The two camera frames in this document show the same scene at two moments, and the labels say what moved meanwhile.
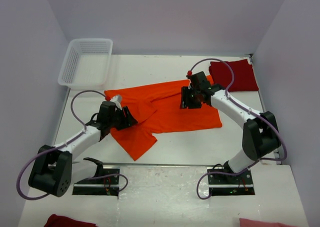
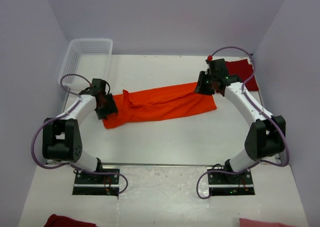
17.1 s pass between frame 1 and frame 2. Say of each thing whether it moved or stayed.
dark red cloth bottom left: stayed
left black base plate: stayed
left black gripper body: moved
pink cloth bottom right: stayed
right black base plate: stayed
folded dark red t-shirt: stayed
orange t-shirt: moved
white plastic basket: stayed
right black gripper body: moved
